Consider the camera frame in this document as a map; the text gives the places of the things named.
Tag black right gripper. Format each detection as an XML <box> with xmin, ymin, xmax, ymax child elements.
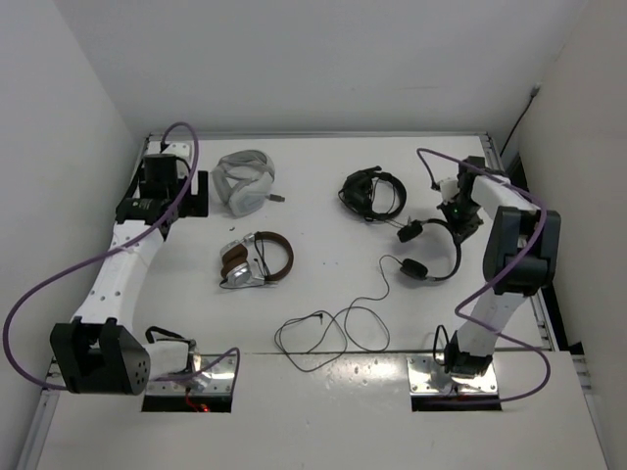
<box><xmin>437</xmin><ymin>197</ymin><xmax>483</xmax><ymax>246</ymax></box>

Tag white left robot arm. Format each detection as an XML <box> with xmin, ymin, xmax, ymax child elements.
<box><xmin>50</xmin><ymin>143</ymin><xmax>209</xmax><ymax>396</ymax></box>

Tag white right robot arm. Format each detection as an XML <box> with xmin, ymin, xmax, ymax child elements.
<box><xmin>439</xmin><ymin>157</ymin><xmax>561</xmax><ymax>377</ymax></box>

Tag white grey headphones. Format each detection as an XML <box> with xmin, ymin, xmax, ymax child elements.
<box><xmin>210</xmin><ymin>150</ymin><xmax>285</xmax><ymax>217</ymax></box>

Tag brown silver headphones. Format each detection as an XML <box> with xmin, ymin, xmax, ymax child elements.
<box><xmin>219</xmin><ymin>231</ymin><xmax>295</xmax><ymax>290</ymax></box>

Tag black wrapped headset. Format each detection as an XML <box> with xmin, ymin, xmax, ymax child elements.
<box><xmin>337</xmin><ymin>165</ymin><xmax>408</xmax><ymax>228</ymax></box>

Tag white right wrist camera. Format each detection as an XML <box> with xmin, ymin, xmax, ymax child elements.
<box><xmin>432</xmin><ymin>177</ymin><xmax>459</xmax><ymax>204</ymax></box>

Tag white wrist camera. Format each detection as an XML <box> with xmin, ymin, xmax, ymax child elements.
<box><xmin>432</xmin><ymin>177</ymin><xmax>459</xmax><ymax>204</ymax></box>
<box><xmin>161</xmin><ymin>142</ymin><xmax>193</xmax><ymax>162</ymax></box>

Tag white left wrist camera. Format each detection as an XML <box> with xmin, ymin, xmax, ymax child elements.
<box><xmin>161</xmin><ymin>142</ymin><xmax>193</xmax><ymax>162</ymax></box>

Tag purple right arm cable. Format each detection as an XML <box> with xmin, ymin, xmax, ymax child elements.
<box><xmin>415</xmin><ymin>147</ymin><xmax>551</xmax><ymax>405</ymax></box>

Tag aluminium table edge rail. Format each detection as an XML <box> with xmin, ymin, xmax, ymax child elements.
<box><xmin>146</xmin><ymin>129</ymin><xmax>491</xmax><ymax>138</ymax></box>

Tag black wall cable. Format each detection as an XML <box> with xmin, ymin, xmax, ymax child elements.
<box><xmin>499</xmin><ymin>85</ymin><xmax>541</xmax><ymax>158</ymax></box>

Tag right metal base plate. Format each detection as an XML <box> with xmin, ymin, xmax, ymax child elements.
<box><xmin>407</xmin><ymin>353</ymin><xmax>499</xmax><ymax>398</ymax></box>

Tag metal base plate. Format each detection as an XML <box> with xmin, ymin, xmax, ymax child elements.
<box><xmin>407</xmin><ymin>353</ymin><xmax>499</xmax><ymax>398</ymax></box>
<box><xmin>145</xmin><ymin>352</ymin><xmax>238</xmax><ymax>398</ymax></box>

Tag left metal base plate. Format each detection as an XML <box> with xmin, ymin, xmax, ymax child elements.
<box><xmin>145</xmin><ymin>352</ymin><xmax>238</xmax><ymax>398</ymax></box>

